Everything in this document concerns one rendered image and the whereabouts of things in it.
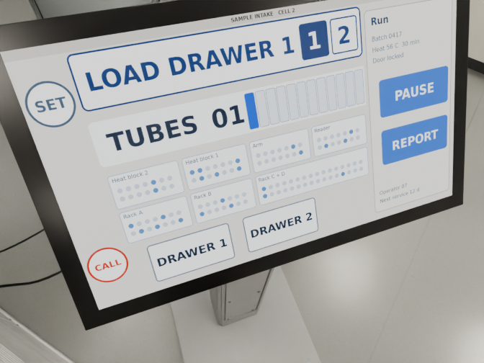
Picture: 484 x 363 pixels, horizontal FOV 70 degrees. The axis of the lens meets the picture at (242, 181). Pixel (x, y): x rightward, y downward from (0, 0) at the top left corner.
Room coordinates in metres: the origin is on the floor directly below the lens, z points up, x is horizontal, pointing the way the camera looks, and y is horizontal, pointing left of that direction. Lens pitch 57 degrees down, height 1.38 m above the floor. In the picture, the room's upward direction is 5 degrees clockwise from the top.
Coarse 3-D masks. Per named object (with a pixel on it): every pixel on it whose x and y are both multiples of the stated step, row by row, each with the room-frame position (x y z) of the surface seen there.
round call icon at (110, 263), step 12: (84, 252) 0.12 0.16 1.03; (96, 252) 0.12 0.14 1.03; (108, 252) 0.12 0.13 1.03; (120, 252) 0.13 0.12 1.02; (84, 264) 0.11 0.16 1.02; (96, 264) 0.11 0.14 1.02; (108, 264) 0.11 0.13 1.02; (120, 264) 0.12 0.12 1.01; (96, 276) 0.10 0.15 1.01; (108, 276) 0.11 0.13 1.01; (120, 276) 0.11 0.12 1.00; (132, 276) 0.11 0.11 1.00
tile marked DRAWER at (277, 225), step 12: (288, 204) 0.20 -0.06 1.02; (300, 204) 0.21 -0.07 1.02; (312, 204) 0.21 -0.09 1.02; (252, 216) 0.18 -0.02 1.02; (264, 216) 0.19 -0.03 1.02; (276, 216) 0.19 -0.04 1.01; (288, 216) 0.19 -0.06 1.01; (300, 216) 0.20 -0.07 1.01; (312, 216) 0.20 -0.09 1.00; (252, 228) 0.17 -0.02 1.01; (264, 228) 0.18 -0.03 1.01; (276, 228) 0.18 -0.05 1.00; (288, 228) 0.18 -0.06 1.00; (300, 228) 0.19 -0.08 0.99; (312, 228) 0.19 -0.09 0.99; (252, 240) 0.16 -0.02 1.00; (264, 240) 0.17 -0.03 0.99; (276, 240) 0.17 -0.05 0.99; (288, 240) 0.17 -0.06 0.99; (252, 252) 0.15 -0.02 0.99
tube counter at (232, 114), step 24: (336, 72) 0.32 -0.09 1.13; (360, 72) 0.32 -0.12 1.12; (240, 96) 0.27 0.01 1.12; (264, 96) 0.28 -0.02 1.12; (288, 96) 0.28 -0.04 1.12; (312, 96) 0.29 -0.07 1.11; (336, 96) 0.30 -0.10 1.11; (360, 96) 0.31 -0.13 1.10; (216, 120) 0.24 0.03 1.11; (240, 120) 0.25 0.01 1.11; (264, 120) 0.26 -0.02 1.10; (288, 120) 0.27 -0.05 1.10
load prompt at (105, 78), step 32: (224, 32) 0.30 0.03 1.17; (256, 32) 0.31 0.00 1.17; (288, 32) 0.32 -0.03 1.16; (320, 32) 0.33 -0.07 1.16; (352, 32) 0.35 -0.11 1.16; (96, 64) 0.25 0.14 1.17; (128, 64) 0.26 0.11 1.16; (160, 64) 0.27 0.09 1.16; (192, 64) 0.27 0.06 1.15; (224, 64) 0.28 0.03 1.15; (256, 64) 0.29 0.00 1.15; (288, 64) 0.30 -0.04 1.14; (320, 64) 0.32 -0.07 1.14; (96, 96) 0.23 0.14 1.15; (128, 96) 0.24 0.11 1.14; (160, 96) 0.25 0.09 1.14
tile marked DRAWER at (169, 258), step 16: (224, 224) 0.17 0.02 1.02; (176, 240) 0.15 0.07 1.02; (192, 240) 0.15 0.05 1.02; (208, 240) 0.15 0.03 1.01; (224, 240) 0.16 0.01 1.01; (160, 256) 0.13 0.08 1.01; (176, 256) 0.13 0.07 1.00; (192, 256) 0.14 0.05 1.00; (208, 256) 0.14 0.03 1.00; (224, 256) 0.14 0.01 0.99; (160, 272) 0.12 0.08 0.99; (176, 272) 0.12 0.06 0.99
